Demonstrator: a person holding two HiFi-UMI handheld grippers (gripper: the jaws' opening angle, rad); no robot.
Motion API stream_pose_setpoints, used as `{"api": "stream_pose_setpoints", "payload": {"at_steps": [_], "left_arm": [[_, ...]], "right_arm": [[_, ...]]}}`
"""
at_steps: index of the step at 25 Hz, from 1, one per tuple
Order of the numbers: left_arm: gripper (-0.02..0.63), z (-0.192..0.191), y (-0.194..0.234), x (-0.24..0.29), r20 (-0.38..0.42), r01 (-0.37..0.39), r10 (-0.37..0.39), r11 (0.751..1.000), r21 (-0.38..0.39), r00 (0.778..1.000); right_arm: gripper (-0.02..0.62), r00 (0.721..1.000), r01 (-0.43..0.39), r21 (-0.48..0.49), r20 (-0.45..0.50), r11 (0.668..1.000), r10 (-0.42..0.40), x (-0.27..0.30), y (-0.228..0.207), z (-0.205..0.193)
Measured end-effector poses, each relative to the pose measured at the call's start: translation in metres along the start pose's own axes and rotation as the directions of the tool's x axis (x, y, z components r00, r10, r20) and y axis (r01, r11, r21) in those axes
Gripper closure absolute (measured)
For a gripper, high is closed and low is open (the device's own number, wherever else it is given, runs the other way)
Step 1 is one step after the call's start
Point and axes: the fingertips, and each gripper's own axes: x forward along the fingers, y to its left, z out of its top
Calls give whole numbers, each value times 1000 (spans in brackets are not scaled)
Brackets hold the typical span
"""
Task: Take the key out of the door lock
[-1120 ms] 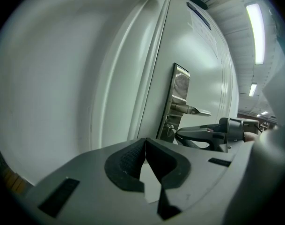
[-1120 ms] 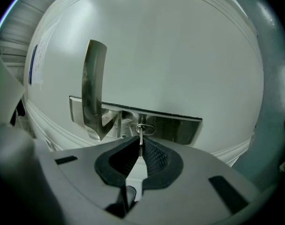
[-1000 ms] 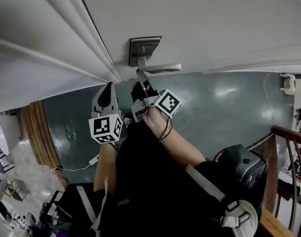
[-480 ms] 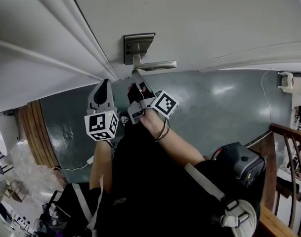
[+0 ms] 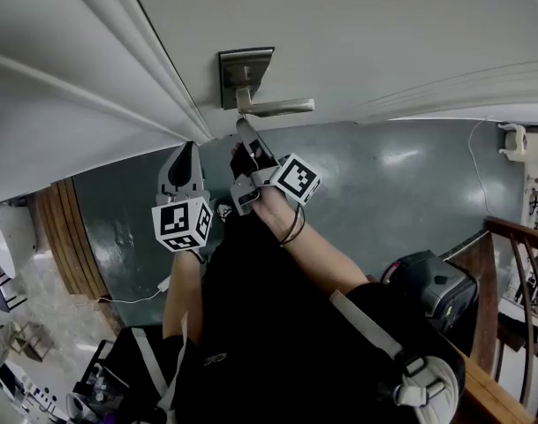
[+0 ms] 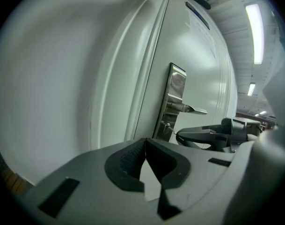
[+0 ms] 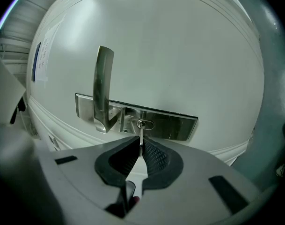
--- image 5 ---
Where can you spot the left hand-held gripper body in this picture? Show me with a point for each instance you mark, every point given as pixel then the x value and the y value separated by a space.
pixel 180 223

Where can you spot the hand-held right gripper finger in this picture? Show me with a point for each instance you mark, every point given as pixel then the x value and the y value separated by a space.
pixel 248 141
pixel 268 156

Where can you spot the wooden slatted panel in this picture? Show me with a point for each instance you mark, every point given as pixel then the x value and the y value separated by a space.
pixel 70 236

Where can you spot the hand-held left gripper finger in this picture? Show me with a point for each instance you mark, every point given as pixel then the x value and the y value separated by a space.
pixel 198 177
pixel 167 179

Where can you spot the small wooden stool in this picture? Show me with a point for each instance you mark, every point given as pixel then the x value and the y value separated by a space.
pixel 30 345

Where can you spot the dark chair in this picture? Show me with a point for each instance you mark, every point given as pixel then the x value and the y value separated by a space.
pixel 5 292

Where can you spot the black equipment case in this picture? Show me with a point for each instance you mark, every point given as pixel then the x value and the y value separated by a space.
pixel 427 281

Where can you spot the person's right hand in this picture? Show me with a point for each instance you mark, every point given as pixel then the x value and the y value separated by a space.
pixel 242 161

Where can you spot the person's right forearm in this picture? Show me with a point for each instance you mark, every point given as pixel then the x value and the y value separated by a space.
pixel 312 254

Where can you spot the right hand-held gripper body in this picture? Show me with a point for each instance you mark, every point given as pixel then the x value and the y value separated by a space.
pixel 295 178

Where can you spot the white shoulder pad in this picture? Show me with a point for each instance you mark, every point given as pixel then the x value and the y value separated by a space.
pixel 432 382

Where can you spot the person's shoe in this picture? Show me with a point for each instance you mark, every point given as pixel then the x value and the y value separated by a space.
pixel 224 212

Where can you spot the person's black shirt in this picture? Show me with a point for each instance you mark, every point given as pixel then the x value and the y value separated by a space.
pixel 273 325

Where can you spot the white rounded machine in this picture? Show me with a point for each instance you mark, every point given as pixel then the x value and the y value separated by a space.
pixel 17 232

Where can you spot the wooden stair railing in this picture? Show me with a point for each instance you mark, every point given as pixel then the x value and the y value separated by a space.
pixel 485 303

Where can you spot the person's left forearm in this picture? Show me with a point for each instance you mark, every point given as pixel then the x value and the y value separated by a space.
pixel 180 289

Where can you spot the black wrist band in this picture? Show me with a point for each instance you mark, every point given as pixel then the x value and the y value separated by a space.
pixel 302 225

